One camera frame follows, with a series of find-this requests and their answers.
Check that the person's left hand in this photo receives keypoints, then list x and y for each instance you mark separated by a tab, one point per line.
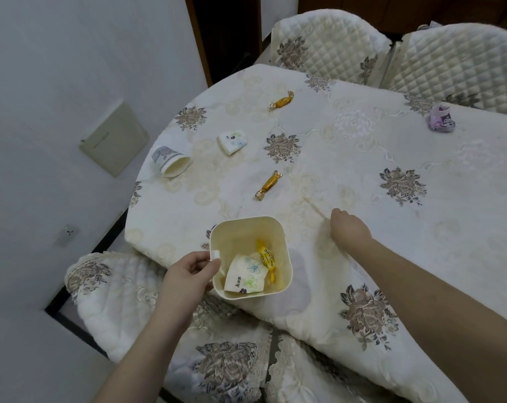
182	285

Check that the person's right hand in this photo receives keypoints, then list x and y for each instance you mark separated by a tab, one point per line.
348	230

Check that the person's left thumb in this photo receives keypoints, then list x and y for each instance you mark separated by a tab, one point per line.
211	268

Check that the cream square plastic container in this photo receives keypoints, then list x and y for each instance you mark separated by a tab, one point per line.
249	258

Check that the person's right forearm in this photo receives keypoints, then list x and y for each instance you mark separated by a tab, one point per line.
442	318

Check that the person's left forearm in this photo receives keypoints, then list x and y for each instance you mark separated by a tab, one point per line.
146	365

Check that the white floral tissue packet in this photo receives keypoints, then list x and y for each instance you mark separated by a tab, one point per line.
246	274

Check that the yellow wrapped candy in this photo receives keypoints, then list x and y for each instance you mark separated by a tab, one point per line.
265	255

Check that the gold wrapped candy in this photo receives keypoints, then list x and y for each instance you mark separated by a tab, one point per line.
281	100
269	185

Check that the cream cup with printed label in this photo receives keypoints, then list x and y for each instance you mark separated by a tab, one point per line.
171	161

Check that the small white floral packet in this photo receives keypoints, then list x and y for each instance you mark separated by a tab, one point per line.
232	141

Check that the cream floral embroidered tablecloth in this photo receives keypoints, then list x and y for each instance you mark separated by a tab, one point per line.
362	197

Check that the quilted cream chair cover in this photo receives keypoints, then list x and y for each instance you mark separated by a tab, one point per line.
459	67
329	46

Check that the purple printed packet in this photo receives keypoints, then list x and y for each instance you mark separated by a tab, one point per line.
440	118

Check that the white wall socket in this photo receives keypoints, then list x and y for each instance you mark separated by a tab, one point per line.
66	235

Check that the beige wall panel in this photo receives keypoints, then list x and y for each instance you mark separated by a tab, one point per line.
114	138

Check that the dark wooden door frame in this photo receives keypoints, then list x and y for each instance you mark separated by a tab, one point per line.
220	33

